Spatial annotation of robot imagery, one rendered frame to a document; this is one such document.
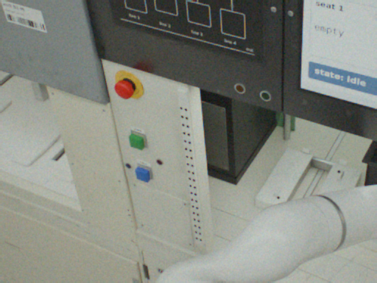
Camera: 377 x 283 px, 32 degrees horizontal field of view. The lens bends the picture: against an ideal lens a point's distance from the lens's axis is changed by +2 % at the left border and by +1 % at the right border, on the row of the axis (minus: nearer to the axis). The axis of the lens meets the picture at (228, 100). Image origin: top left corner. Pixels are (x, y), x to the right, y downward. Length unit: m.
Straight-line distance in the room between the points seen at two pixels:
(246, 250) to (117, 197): 0.74
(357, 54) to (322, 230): 0.27
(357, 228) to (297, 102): 0.23
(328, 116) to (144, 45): 0.36
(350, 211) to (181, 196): 0.54
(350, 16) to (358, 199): 0.29
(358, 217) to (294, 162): 0.72
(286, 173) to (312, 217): 0.78
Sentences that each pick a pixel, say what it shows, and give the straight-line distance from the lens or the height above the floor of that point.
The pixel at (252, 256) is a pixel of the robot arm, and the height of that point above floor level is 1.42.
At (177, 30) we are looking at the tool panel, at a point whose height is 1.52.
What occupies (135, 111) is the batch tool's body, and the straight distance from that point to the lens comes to 1.37.
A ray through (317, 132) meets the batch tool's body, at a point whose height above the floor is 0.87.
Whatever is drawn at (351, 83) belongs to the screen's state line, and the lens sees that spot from 1.05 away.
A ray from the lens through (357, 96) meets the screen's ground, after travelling 1.06.
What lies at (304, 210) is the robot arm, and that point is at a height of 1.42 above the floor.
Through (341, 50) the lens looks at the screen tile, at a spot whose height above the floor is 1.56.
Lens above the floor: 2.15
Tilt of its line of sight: 40 degrees down
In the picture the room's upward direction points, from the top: 3 degrees counter-clockwise
